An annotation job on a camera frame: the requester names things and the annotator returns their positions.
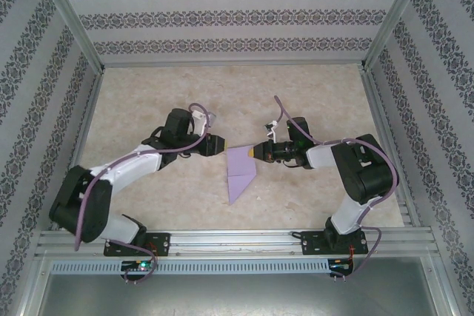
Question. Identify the purple paper sheet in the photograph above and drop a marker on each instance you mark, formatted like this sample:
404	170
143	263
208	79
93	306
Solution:
238	168

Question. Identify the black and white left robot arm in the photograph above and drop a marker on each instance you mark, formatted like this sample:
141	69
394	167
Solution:
81	205

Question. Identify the aluminium mounting rail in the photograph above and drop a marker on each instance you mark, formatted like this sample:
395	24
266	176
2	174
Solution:
237	242

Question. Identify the aluminium frame post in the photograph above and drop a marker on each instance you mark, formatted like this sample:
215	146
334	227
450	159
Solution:
74	16
392	16

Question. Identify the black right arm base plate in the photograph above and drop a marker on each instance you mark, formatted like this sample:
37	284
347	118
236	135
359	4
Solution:
309	245

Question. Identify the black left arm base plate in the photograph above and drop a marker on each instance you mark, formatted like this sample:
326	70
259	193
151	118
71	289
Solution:
163	243

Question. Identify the aluminium side rail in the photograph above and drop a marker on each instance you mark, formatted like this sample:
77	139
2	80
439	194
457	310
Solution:
379	116
89	116

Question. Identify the grey metal sheet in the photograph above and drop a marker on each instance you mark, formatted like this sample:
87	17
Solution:
237	297

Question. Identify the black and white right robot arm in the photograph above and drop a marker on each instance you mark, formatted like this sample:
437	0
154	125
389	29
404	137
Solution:
366	175

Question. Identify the aluminium lower frame bar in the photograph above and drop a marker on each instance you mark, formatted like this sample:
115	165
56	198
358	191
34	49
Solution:
34	286
440	286

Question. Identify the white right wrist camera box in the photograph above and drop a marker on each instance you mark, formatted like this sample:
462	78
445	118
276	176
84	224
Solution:
273	131

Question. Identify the right controller board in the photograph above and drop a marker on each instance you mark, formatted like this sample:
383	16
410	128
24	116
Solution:
338	266

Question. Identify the left controller board green light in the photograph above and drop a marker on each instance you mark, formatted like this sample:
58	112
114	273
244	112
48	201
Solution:
142	266

